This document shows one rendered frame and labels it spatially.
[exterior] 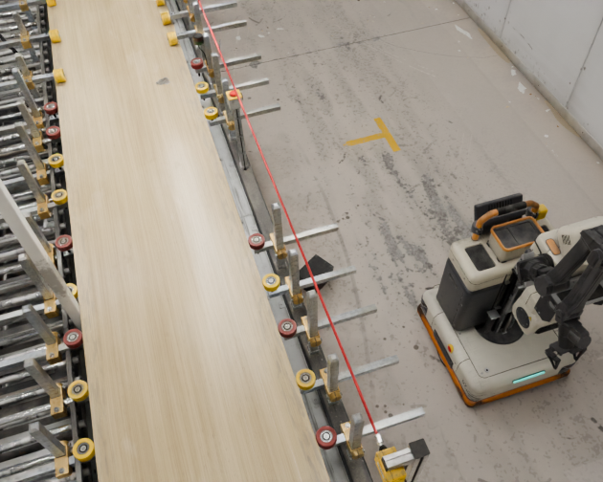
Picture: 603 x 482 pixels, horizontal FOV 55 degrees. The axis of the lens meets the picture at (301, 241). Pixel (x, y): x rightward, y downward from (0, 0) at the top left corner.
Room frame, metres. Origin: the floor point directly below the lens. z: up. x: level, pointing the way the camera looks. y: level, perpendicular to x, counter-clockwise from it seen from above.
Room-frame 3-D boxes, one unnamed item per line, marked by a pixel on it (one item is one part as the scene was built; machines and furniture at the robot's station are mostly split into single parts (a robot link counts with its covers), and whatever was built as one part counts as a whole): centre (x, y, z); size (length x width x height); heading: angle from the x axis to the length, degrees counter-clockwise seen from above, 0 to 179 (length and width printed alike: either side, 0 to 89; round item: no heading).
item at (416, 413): (0.82, -0.25, 0.81); 0.43 x 0.03 x 0.04; 106
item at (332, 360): (1.00, -0.10, 0.86); 0.04 x 0.04 x 0.48; 16
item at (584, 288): (1.08, -0.97, 1.40); 0.11 x 0.06 x 0.43; 106
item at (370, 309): (1.30, -0.11, 0.83); 0.43 x 0.03 x 0.04; 106
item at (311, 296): (1.24, -0.03, 0.94); 0.04 x 0.04 x 0.48; 16
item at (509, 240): (1.69, -1.03, 0.87); 0.23 x 0.15 x 0.11; 106
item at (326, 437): (0.77, -0.06, 0.85); 0.08 x 0.08 x 0.11
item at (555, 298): (1.30, -1.14, 0.99); 0.28 x 0.16 x 0.22; 106
